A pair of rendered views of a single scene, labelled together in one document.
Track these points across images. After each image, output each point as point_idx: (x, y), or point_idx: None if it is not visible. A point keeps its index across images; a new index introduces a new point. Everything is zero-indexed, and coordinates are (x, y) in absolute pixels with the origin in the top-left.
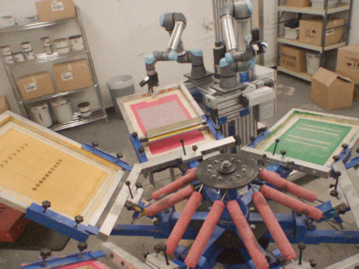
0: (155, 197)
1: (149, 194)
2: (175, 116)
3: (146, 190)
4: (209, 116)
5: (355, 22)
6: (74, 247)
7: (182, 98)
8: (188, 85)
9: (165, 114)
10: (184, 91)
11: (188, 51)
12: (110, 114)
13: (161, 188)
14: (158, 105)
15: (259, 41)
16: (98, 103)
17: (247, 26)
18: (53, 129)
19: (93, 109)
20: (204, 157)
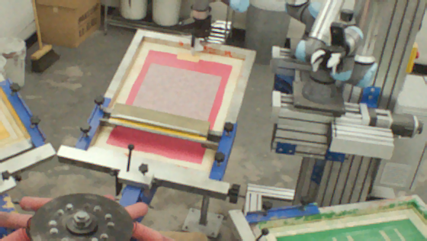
0: (21, 204)
1: (169, 199)
2: (195, 102)
3: (172, 190)
4: (229, 130)
5: None
6: (20, 208)
7: (234, 78)
8: (280, 60)
9: (183, 91)
10: (245, 68)
11: (308, 4)
12: (239, 40)
13: (194, 200)
14: (187, 71)
15: (338, 49)
16: (229, 15)
17: (378, 9)
18: (145, 25)
19: (218, 21)
20: (285, 191)
